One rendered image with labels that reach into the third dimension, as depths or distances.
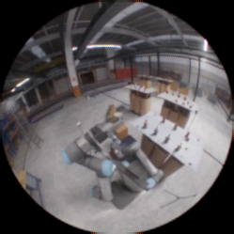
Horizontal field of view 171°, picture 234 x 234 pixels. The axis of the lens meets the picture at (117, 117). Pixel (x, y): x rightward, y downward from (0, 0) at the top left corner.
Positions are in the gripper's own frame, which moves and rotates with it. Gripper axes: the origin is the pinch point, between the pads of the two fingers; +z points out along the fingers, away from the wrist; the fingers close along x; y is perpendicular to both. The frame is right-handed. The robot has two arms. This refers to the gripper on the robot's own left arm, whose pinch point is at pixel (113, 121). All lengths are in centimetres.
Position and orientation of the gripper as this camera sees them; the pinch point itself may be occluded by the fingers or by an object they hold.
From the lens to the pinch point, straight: 43.5
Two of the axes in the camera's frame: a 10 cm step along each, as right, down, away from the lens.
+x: -4.9, -1.0, 8.7
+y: -4.6, -8.1, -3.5
